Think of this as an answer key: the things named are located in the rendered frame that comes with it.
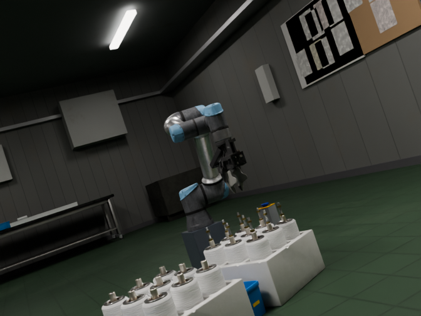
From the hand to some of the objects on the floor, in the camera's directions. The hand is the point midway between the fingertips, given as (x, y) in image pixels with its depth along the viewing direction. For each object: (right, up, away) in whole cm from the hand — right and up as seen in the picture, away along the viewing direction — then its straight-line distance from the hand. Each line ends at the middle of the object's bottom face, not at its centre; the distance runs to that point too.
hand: (236, 189), depth 180 cm
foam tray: (+14, -45, +15) cm, 49 cm away
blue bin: (-2, -50, -7) cm, 50 cm away
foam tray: (-20, -55, -27) cm, 64 cm away
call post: (+27, -41, +42) cm, 65 cm away
